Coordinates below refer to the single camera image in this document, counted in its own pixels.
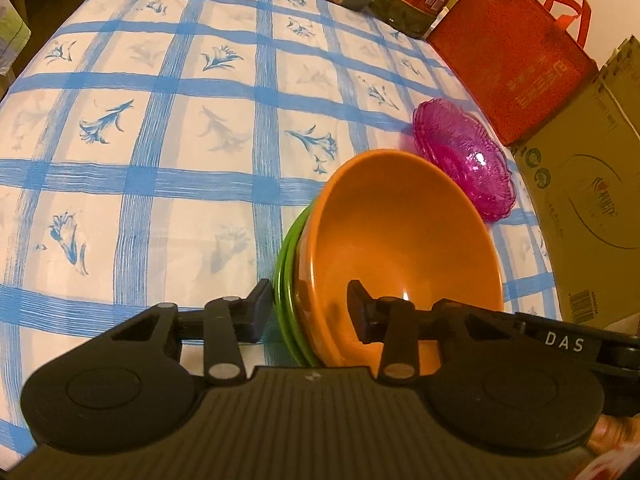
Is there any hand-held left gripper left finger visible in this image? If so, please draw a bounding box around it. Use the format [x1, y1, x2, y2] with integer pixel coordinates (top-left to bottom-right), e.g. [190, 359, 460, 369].
[111, 279, 273, 391]

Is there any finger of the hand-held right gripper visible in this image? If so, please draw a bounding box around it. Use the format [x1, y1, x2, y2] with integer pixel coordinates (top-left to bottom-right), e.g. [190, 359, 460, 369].
[515, 312, 602, 367]

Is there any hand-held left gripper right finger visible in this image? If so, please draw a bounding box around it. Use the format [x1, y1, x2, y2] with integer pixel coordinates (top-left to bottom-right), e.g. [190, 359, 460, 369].
[346, 280, 521, 391]

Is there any green bowl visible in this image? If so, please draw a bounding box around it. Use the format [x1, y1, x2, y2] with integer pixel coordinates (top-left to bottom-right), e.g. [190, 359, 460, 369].
[273, 204, 322, 367]

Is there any orange bowl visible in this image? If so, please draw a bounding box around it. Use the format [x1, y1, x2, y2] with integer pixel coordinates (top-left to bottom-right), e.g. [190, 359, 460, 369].
[294, 148, 506, 377]

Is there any large purple glass plate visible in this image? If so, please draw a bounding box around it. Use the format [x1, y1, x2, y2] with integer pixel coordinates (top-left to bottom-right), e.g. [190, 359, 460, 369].
[412, 98, 517, 222]

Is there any small purple glass plate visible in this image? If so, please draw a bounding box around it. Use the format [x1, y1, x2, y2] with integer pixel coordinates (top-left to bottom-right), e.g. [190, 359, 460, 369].
[420, 105, 503, 196]

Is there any person's right hand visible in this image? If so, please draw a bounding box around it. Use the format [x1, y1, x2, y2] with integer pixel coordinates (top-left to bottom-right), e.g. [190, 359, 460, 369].
[582, 412, 640, 480]

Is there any cardboard box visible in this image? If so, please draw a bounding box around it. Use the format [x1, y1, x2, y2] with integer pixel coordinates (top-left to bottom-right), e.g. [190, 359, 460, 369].
[509, 35, 640, 332]

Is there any blue checked tablecloth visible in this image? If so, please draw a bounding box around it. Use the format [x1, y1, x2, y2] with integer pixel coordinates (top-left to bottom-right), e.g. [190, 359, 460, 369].
[0, 0, 566, 448]

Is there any red fabric bag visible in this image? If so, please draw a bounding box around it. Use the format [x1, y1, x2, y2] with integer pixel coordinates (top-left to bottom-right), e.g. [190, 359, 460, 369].
[426, 0, 599, 147]

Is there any pale cloth-covered furniture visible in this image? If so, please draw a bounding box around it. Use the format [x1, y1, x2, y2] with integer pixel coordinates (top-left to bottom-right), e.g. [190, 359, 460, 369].
[0, 0, 32, 93]

